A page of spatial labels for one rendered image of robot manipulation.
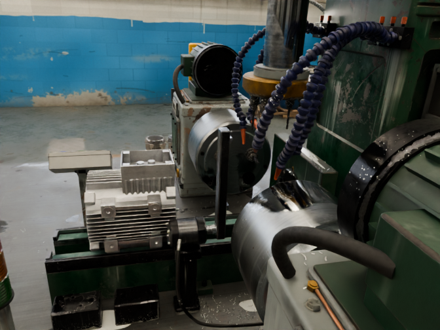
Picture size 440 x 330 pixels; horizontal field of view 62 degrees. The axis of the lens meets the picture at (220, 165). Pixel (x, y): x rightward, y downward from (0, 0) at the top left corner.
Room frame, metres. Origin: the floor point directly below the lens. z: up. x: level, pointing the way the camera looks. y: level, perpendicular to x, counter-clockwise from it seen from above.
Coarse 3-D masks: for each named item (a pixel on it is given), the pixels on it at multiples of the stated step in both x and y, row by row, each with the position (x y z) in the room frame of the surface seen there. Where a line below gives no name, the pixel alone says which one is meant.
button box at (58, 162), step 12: (48, 156) 0.95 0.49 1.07; (60, 156) 0.96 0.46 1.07; (72, 156) 0.97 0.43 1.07; (84, 156) 0.97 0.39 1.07; (96, 156) 0.98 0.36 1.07; (108, 156) 0.99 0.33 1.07; (48, 168) 0.94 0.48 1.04; (60, 168) 0.94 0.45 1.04; (72, 168) 0.95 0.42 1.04; (84, 168) 0.96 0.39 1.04; (96, 168) 0.98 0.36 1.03; (108, 168) 1.00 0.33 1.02
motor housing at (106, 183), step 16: (96, 176) 0.76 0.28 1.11; (112, 176) 0.76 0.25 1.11; (96, 192) 0.73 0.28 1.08; (112, 192) 0.74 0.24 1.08; (160, 192) 0.75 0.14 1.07; (96, 208) 0.70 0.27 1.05; (128, 208) 0.70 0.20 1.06; (144, 208) 0.72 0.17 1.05; (96, 224) 0.69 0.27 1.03; (112, 224) 0.69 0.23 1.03; (128, 224) 0.71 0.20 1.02; (144, 224) 0.71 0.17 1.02; (160, 224) 0.71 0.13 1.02; (96, 240) 0.69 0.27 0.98; (128, 240) 0.70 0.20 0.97; (144, 240) 0.71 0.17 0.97
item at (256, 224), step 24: (264, 192) 0.63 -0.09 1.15; (288, 192) 0.61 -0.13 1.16; (312, 192) 0.60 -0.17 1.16; (240, 216) 0.62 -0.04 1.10; (264, 216) 0.57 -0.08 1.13; (288, 216) 0.54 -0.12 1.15; (312, 216) 0.52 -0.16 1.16; (336, 216) 0.52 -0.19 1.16; (240, 240) 0.58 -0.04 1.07; (264, 240) 0.52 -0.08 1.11; (240, 264) 0.56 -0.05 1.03; (264, 264) 0.48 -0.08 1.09; (264, 288) 0.47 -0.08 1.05; (264, 312) 0.47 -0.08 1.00
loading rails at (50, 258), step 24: (72, 240) 0.78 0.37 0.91; (216, 240) 0.80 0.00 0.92; (48, 264) 0.67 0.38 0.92; (72, 264) 0.69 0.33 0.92; (96, 264) 0.70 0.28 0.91; (120, 264) 0.71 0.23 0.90; (144, 264) 0.73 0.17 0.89; (168, 264) 0.74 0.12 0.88; (216, 264) 0.77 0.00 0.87; (72, 288) 0.68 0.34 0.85; (96, 288) 0.70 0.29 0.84; (168, 288) 0.74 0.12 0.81
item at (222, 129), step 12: (228, 132) 0.69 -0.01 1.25; (228, 144) 0.69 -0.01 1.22; (228, 156) 0.69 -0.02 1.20; (228, 168) 0.69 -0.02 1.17; (216, 180) 0.71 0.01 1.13; (216, 192) 0.71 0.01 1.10; (216, 204) 0.71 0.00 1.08; (228, 204) 0.70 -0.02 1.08; (216, 216) 0.70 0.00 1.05; (216, 228) 0.69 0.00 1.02
